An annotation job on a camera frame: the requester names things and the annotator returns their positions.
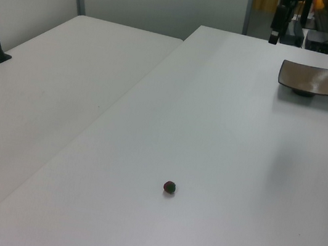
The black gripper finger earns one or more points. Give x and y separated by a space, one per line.
287 19
276 25

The red strawberry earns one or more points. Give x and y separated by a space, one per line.
169 187

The brown square ceramic plate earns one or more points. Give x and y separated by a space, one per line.
308 78

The thin black upright pole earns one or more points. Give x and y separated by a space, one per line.
305 11

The brown wooden door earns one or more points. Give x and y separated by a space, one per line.
264 0

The orange object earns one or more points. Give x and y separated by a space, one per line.
318 3

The black equipment box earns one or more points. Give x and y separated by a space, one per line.
322 42

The white side table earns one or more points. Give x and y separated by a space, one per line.
49 80

